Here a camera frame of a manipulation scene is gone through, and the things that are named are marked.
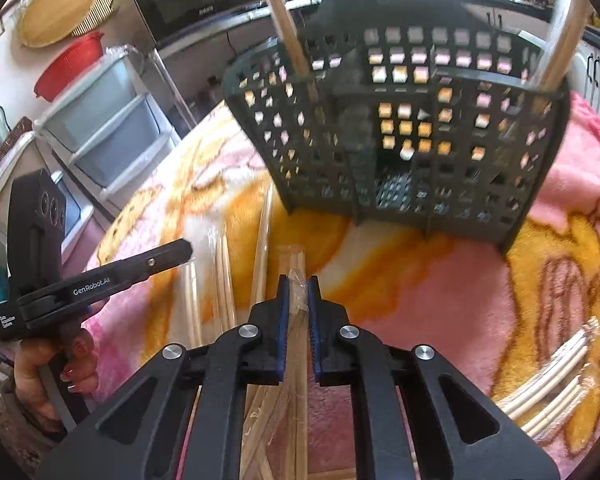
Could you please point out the person's left hand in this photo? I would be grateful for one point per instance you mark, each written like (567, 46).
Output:
(30, 380)

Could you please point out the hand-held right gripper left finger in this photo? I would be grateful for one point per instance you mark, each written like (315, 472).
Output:
(282, 330)

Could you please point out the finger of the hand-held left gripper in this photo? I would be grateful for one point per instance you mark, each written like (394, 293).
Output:
(150, 260)

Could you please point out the wrapped white chopsticks pair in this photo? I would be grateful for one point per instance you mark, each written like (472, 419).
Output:
(544, 365)
(559, 417)
(549, 400)

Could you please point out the red plastic basin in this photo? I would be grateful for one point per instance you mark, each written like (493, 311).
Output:
(70, 67)

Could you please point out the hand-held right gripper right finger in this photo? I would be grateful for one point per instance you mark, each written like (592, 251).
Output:
(314, 330)

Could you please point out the white lower kitchen cabinets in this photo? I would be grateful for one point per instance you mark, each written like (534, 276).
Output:
(599, 80)

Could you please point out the round bamboo tray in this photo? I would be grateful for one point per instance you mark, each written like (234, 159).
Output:
(55, 10)

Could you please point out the pink printed blanket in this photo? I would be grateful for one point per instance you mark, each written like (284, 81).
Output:
(429, 300)

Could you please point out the black kitchen countertop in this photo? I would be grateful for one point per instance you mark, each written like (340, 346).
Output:
(509, 5)

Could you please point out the wooden chopsticks pair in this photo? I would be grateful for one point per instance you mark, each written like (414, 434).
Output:
(262, 250)
(297, 410)
(567, 35)
(265, 425)
(225, 285)
(194, 305)
(285, 25)

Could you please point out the grey-blue plastic drawer unit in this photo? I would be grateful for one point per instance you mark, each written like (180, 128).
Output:
(115, 125)

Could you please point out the dark green utensil basket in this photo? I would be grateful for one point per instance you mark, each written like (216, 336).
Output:
(479, 160)

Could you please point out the brown woven basket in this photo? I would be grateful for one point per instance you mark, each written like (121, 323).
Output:
(7, 150)

